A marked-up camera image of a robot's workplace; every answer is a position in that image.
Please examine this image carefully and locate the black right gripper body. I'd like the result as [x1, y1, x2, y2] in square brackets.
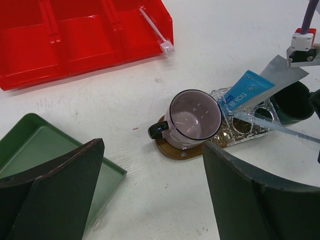
[308, 89, 320, 163]

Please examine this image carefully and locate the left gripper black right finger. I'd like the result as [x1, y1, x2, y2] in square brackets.
[202, 142, 320, 240]

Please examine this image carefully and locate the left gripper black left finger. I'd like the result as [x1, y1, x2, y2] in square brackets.
[0, 138, 105, 240]

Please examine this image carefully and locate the dark green enamel mug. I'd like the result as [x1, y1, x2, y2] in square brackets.
[270, 81, 314, 126]

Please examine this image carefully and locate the white toothpaste tube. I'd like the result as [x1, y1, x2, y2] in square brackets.
[240, 55, 309, 109]

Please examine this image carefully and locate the blue toothpaste tube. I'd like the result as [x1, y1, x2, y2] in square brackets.
[217, 70, 275, 113]

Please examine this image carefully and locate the toothbrush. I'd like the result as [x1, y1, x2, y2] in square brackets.
[139, 7, 175, 56]
[228, 111, 320, 144]

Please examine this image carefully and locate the clear plastic bag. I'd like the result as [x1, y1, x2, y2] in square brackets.
[210, 99, 281, 148]

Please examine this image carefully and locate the translucent purple cup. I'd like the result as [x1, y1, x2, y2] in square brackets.
[147, 89, 223, 150]

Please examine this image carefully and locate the green metal tray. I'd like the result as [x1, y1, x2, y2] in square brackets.
[0, 113, 127, 237]

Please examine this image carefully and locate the oval wooden tray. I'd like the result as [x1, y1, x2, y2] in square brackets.
[154, 114, 205, 161]

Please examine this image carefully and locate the red plastic divided bin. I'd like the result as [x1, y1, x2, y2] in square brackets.
[0, 0, 174, 91]

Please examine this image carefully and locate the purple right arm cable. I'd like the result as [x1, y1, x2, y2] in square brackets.
[301, 0, 318, 35]

